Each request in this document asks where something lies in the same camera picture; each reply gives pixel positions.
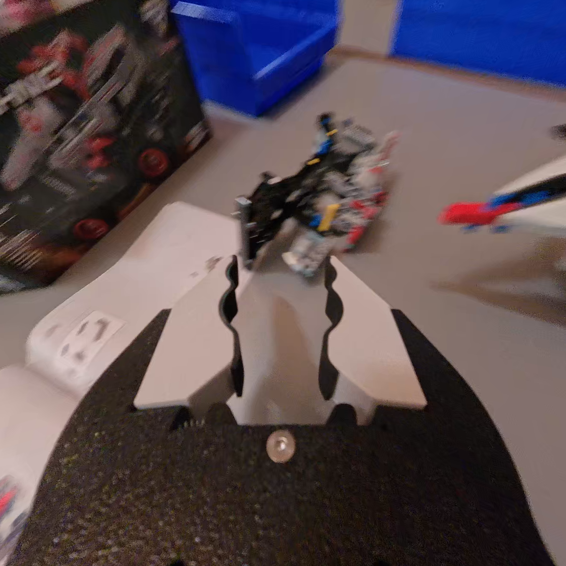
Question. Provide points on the red beam with blue pins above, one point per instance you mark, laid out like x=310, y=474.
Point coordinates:
x=468, y=213

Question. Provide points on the black toy set box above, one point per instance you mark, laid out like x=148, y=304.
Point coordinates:
x=88, y=132

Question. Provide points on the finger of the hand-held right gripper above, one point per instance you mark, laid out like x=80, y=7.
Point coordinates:
x=544, y=177
x=548, y=219

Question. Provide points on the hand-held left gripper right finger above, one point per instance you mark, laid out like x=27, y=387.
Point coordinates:
x=376, y=353

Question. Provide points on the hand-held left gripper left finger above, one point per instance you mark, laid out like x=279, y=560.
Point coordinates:
x=190, y=353

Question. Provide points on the white instruction booklet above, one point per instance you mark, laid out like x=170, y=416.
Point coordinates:
x=177, y=238

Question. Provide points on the toy brick vehicle model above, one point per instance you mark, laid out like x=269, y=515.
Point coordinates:
x=327, y=194

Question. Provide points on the blue storage bin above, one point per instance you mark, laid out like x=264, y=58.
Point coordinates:
x=247, y=66
x=477, y=35

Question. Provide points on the grey desk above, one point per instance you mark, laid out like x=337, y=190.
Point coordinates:
x=367, y=22
x=442, y=154

